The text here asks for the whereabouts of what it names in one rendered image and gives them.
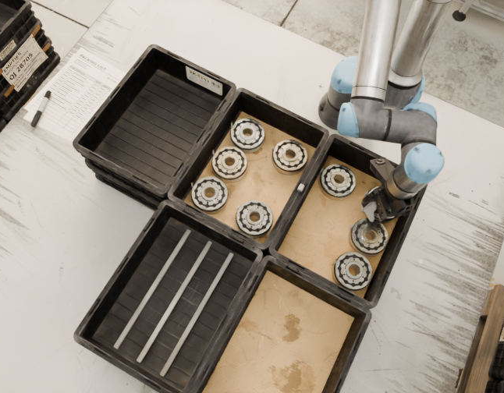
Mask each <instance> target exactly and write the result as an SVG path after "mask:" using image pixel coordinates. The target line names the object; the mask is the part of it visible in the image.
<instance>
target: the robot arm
mask: <svg viewBox="0 0 504 393"><path fill-rule="evenodd" d="M452 2H453V0H414V1H413V4H412V7H411V9H410V12H409V15H408V17H407V19H406V22H405V25H404V28H403V31H402V33H401V35H400V37H399V41H398V43H397V45H396V49H395V51H394V53H393V48H394V44H395V39H396V30H397V26H398V21H399V12H400V7H401V3H402V0H367V4H366V9H365V14H364V23H363V29H362V34H361V39H360V47H359V52H358V56H351V57H348V58H345V59H343V60H342V61H341V62H339V63H338V64H337V66H336V67H335V69H334V71H333V73H332V76H331V82H330V84H329V88H328V92H327V93H326V94H325V95H324V96H323V97H322V98H321V100H320V102H319V105H318V115H319V118H320V120H321V121H322V122H323V123H324V124H325V125H326V126H327V127H329V128H330V129H334V130H338V132H339V134H341V135H343V136H351V137H355V138H356V139H358V138H362V139H368V140H378V141H383V142H389V143H399V144H401V160H400V164H399V165H398V166H397V167H396V168H394V167H393V166H392V164H391V163H390V162H389V161H388V160H387V158H386V157H382V158H376V159H373V160H370V170H372V172H373V173H374V174H375V176H376V177H377V178H378V180H379V181H380V183H381V184H382V186H381V187H378V188H376V189H374V190H373V191H371V193H369V194H368V195H367V196H366V197H365V198H364V199H362V202H361V210H362V212H363V213H364V212H365V214H366V215H367V217H368V219H369V221H371V222H373V221H374V211H375V210H376V209H377V205H378V210H379V213H378V214H377V216H378V219H379V221H380V222H382V221H384V220H385V219H386V218H388V217H393V216H394V218H397V217H400V216H401V215H403V216H405V215H407V214H408V213H409V212H411V211H412V207H411V206H413V205H414V204H415V200H414V198H413V196H414V195H415V194H417V193H418V192H419V191H420V190H421V189H423V188H424V187H425V186H426V185H427V184H428V183H429V182H431V181H432V180H434V179H435V178H436V177H437V176H438V174H439V172H440V171H441V170H442V169H443V167H444V164H445V158H444V156H443V155H442V152H441V151H440V150H439V149H438V148H437V147H436V143H437V128H438V123H437V115H436V110H435V107H434V106H433V105H431V104H429V103H426V102H419V103H418V101H419V100H420V99H421V96H422V92H423V91H424V85H425V77H424V74H423V70H422V68H421V66H422V65H423V63H424V60H425V59H426V56H427V54H428V52H429V50H430V48H431V46H432V43H433V41H434V39H435V37H436V35H437V33H438V31H439V28H440V26H441V25H442V22H443V20H444V19H445V15H446V13H447V12H448V10H449V7H450V6H451V4H452ZM392 53H393V55H392ZM390 108H391V109H390ZM400 110H403V111H400ZM406 208H408V209H406ZM405 212H406V213H405ZM381 216H383V219H382V217H381Z"/></svg>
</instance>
